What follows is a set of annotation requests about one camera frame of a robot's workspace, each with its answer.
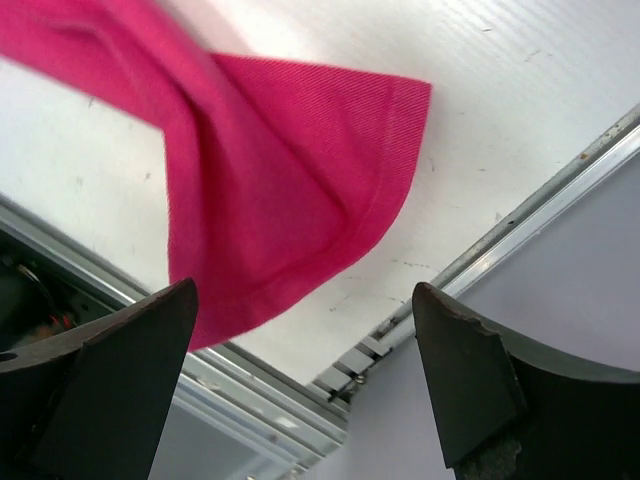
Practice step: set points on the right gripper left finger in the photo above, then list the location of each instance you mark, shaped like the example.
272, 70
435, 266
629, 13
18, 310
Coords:
91, 403

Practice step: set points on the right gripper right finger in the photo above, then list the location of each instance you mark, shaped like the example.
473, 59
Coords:
509, 407

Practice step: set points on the magenta pink trousers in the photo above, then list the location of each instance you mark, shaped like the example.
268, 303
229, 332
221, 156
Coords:
280, 174

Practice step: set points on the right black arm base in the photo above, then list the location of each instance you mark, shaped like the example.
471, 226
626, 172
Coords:
40, 299

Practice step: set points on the aluminium front rail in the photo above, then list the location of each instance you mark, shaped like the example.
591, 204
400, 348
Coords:
231, 416

